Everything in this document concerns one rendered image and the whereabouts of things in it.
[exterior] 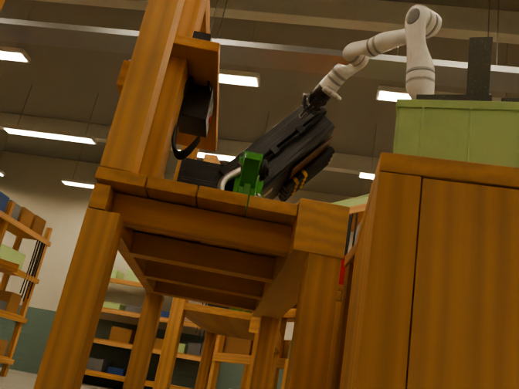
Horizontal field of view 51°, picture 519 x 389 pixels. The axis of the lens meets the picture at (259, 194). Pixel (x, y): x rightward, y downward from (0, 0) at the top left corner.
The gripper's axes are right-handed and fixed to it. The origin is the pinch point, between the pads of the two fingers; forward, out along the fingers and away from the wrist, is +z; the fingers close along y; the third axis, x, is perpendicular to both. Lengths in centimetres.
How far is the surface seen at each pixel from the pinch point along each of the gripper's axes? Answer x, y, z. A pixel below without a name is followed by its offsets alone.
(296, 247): 89, 23, 3
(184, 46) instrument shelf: 1, 56, 3
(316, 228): 85, 20, -3
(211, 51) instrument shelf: 3.6, 47.8, -2.0
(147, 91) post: 47, 69, 4
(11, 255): -385, -16, 520
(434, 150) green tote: 112, 36, -44
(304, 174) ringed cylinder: -1.7, -21.4, 23.3
